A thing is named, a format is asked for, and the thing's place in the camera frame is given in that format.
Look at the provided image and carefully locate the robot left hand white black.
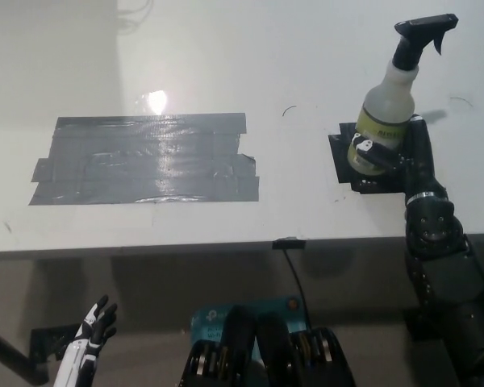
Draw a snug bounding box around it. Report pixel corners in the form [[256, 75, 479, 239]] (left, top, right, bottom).
[[52, 294, 119, 387]]

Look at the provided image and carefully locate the robot right hand white black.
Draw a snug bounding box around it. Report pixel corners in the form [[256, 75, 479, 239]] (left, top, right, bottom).
[[351, 114, 448, 203]]

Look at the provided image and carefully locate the green label spray bottle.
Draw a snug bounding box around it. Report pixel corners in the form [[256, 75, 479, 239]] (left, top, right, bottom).
[[346, 13, 459, 177]]

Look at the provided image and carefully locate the black floor plate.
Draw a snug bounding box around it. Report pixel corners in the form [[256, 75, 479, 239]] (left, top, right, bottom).
[[29, 326, 81, 361], [402, 309, 433, 343]]

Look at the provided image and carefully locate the small black tape patch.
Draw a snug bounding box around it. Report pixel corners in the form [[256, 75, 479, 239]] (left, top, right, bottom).
[[327, 121, 409, 198]]

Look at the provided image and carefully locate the black table leg bar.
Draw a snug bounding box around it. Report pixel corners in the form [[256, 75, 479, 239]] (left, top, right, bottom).
[[0, 321, 50, 385]]

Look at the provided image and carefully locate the teal router box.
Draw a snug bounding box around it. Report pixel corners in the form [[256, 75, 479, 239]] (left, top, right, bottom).
[[190, 296, 308, 364]]

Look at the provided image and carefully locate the black table edge clip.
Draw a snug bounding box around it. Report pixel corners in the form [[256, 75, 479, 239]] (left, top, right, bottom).
[[271, 237, 307, 249]]

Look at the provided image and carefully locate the large grey tape patch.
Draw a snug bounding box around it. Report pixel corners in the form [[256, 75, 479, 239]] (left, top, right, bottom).
[[28, 112, 261, 208]]

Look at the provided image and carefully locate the black cable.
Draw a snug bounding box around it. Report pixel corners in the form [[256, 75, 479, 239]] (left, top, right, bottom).
[[281, 247, 314, 335]]

